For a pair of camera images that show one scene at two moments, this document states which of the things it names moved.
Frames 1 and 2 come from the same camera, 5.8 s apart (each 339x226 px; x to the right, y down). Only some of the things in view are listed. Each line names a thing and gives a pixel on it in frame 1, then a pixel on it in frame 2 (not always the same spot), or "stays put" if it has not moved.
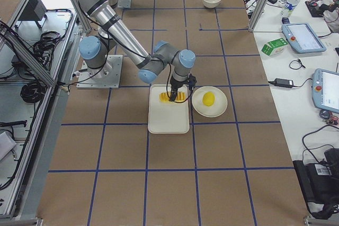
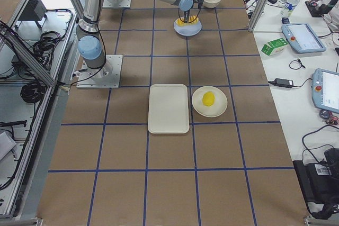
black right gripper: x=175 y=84 -> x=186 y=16
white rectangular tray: x=167 y=118 stays put
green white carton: x=274 y=46 stays put
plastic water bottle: x=292 y=1 stays put
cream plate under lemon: x=219 y=107 stays put
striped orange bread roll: x=180 y=96 -> x=192 y=19
